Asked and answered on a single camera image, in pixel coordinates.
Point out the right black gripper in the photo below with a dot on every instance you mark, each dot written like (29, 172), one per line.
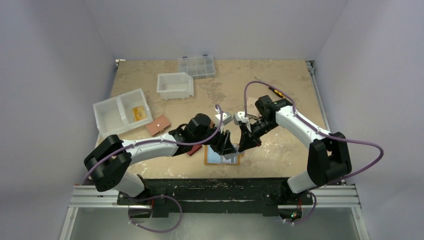
(248, 132)

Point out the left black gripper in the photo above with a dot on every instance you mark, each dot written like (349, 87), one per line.
(227, 147)

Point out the white VIP credit card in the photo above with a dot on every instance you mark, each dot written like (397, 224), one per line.
(230, 158)

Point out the light blue credit card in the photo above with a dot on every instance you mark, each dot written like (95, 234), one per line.
(212, 157)

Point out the orange card holder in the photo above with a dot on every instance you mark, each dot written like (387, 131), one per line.
(239, 160)

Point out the gold credit card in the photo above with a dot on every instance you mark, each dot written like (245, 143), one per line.
(139, 113)

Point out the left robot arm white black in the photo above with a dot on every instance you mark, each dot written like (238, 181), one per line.
(107, 165)

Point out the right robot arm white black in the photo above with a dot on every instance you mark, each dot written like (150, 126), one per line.
(328, 154)

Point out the beige card holder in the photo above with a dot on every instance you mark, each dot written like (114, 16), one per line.
(251, 108)

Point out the dark red card holder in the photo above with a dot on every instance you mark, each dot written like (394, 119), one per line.
(194, 149)

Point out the pink tan card holder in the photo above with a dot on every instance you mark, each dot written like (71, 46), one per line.
(159, 125)

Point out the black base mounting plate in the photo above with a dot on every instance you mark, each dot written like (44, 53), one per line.
(257, 195)

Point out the yellow black screwdriver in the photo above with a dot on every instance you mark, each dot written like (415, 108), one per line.
(273, 89)

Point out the white small open bin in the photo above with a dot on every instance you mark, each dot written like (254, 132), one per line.
(178, 85)

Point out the clear compartment organizer box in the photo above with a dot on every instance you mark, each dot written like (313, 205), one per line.
(198, 67)

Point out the white two-compartment bin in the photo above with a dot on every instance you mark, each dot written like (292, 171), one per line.
(114, 116)

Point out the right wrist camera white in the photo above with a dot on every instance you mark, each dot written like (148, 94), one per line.
(241, 119)

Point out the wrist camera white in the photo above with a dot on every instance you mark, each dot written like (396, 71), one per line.
(224, 118)
(241, 119)

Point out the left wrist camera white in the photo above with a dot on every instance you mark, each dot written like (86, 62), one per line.
(224, 118)

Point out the aluminium frame rail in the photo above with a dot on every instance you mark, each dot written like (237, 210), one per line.
(332, 196)

